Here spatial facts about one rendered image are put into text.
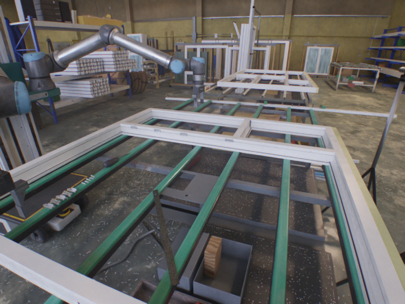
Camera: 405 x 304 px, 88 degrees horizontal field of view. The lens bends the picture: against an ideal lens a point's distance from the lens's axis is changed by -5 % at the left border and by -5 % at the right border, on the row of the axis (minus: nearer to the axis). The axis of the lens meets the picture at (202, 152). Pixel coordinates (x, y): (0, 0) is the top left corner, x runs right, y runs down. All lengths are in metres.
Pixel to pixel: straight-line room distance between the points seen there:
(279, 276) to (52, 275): 0.58
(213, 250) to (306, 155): 0.73
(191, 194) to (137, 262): 1.01
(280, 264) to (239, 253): 0.35
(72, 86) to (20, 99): 5.33
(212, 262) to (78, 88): 5.42
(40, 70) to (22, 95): 1.32
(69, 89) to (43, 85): 4.14
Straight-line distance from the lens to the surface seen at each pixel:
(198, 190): 1.00
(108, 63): 6.09
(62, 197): 1.09
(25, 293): 2.02
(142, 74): 8.01
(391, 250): 0.83
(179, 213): 1.33
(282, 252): 0.77
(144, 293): 0.99
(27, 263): 0.76
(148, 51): 1.67
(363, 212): 0.92
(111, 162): 1.23
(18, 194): 0.77
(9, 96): 0.77
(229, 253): 1.07
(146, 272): 1.80
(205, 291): 0.91
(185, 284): 0.93
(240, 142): 1.33
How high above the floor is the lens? 1.43
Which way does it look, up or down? 25 degrees down
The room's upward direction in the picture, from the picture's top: straight up
